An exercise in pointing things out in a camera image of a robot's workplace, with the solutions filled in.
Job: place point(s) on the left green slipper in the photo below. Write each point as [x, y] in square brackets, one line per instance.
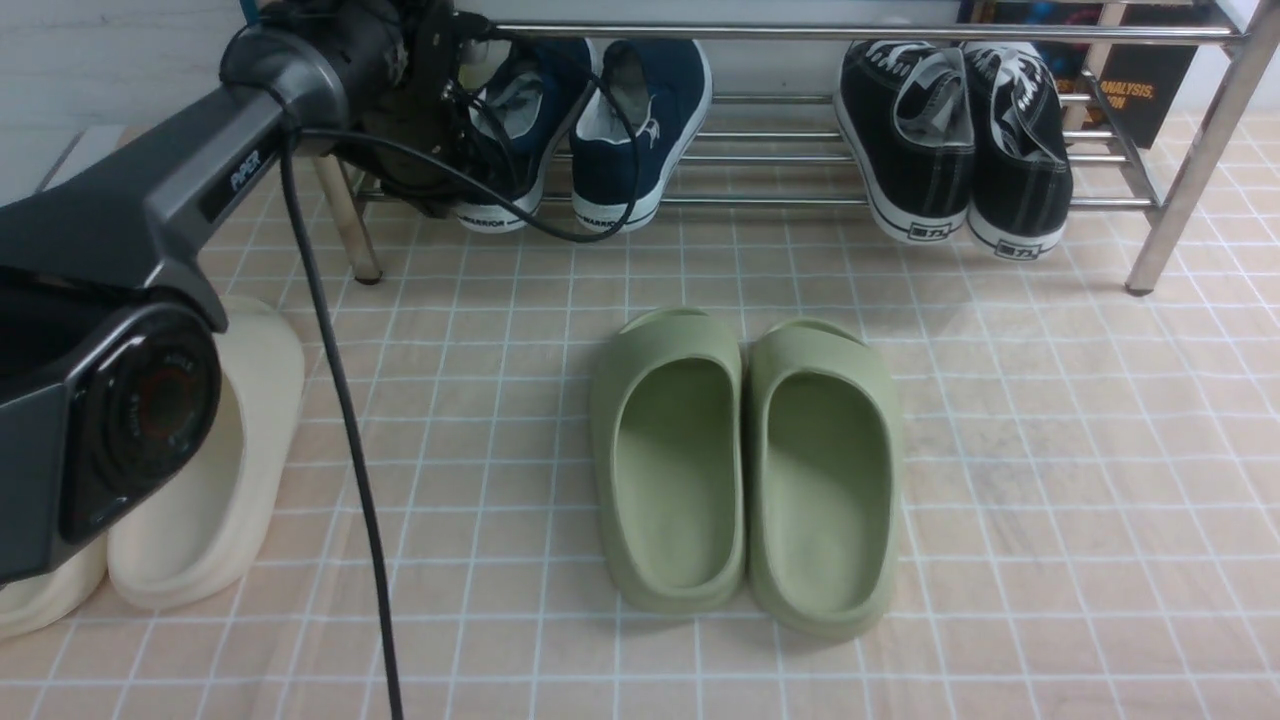
[664, 420]

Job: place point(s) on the navy canvas shoe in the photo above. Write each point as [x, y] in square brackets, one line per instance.
[520, 115]
[634, 130]

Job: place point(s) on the green slipper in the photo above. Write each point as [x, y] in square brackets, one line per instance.
[664, 420]
[824, 448]

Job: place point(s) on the left cream slipper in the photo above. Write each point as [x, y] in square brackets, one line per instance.
[34, 603]

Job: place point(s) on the cream slipper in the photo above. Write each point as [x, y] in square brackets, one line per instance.
[202, 531]
[34, 603]

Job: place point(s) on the right black sneaker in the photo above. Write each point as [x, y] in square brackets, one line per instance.
[1023, 183]

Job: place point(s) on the right green slipper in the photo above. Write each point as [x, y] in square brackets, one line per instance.
[824, 448]

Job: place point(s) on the black sneaker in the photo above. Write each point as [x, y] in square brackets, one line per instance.
[903, 108]
[1023, 183]

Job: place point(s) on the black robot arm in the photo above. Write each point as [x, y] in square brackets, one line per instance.
[111, 377]

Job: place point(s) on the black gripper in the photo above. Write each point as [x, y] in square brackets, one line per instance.
[421, 113]

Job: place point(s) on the left black sneaker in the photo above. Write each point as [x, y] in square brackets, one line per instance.
[903, 108]

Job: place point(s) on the metal shoe rack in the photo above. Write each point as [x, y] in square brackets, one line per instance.
[1249, 46]

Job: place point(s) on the right cream slipper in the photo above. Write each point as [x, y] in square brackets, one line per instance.
[202, 531]

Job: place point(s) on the black book orange text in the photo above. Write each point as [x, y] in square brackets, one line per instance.
[1139, 81]

